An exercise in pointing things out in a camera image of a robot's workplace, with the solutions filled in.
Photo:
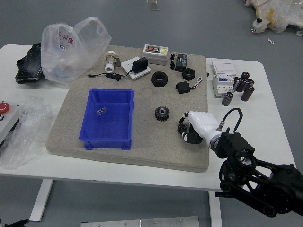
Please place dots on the white table leg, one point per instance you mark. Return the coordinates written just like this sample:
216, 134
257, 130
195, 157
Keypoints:
215, 210
41, 201

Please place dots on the grey-brown foam mat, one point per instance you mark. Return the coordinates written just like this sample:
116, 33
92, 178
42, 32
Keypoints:
146, 146

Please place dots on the black table control panel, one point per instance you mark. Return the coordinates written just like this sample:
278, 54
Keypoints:
219, 194

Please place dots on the white brass valve fitting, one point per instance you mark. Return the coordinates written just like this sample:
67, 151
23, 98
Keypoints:
110, 62

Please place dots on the clear plastic piece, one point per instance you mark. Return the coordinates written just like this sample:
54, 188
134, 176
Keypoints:
152, 2
154, 7

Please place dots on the clear plastic bag red print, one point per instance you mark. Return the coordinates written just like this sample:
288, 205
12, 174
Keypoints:
71, 54

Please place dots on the small white scrap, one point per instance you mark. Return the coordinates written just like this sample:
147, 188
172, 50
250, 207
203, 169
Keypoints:
271, 41

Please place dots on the plastic wrapped pile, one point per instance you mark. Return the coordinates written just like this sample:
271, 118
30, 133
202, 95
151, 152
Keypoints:
279, 11

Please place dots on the white wall switch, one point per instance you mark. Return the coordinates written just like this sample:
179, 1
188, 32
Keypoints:
222, 67

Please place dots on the big black gear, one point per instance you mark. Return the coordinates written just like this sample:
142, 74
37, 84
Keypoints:
162, 114

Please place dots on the grey push-button switch box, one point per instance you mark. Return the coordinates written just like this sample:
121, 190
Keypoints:
155, 56

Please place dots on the grey emergency stop box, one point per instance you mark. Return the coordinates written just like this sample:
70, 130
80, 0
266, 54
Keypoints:
7, 119

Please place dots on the black pouch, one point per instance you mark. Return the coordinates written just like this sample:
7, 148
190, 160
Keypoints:
28, 66

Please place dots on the white wall socket plate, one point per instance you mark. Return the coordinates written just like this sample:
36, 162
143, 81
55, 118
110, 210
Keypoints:
127, 65

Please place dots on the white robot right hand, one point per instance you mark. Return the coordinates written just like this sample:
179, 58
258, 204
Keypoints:
203, 123

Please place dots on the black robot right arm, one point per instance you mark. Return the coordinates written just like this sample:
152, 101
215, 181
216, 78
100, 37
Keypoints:
236, 142

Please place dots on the crumpled clear plastic bag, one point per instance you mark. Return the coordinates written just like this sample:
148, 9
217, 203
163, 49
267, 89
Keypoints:
26, 132

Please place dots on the white bottle black cap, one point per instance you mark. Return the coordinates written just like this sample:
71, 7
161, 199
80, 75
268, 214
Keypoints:
259, 24

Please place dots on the blue plastic box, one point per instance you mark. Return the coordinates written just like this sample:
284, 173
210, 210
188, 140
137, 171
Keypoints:
106, 128

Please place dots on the white circuit breaker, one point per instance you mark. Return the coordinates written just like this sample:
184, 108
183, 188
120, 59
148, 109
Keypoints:
221, 85

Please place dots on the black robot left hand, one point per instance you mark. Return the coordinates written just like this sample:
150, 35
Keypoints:
16, 223

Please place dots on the black power adapter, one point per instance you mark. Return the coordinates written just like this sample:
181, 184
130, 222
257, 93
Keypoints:
140, 65

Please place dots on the black module with green connector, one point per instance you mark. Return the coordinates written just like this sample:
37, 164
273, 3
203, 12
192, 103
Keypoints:
181, 62

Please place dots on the big black hex nut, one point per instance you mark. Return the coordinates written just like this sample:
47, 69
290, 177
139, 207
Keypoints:
160, 81

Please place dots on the black cylindrical capacitor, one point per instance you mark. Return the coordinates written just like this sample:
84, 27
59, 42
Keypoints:
251, 82
245, 76
236, 84
248, 93
243, 85
227, 99

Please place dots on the small black square module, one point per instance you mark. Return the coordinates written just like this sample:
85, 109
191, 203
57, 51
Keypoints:
183, 88

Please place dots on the small black hex nut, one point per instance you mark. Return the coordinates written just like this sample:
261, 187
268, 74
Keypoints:
188, 75

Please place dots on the small clear plastic clip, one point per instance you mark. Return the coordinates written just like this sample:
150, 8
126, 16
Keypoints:
101, 111

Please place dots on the silver metal plate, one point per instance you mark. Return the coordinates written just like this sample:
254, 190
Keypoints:
139, 222

